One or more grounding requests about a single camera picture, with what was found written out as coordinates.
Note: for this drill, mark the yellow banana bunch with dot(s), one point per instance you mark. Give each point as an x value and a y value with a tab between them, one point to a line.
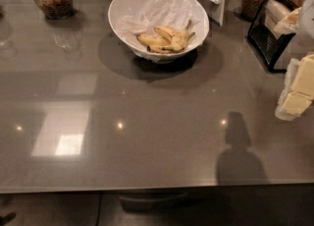
167	40

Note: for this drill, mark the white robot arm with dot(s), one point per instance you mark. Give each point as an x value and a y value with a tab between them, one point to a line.
298	92

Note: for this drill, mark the white bowl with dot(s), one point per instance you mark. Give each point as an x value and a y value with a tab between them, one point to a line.
124	7

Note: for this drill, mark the white plastic bag liner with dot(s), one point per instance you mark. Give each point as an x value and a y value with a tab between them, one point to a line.
163	9

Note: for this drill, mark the white bread packet in rack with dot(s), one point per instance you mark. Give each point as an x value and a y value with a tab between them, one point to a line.
279	19

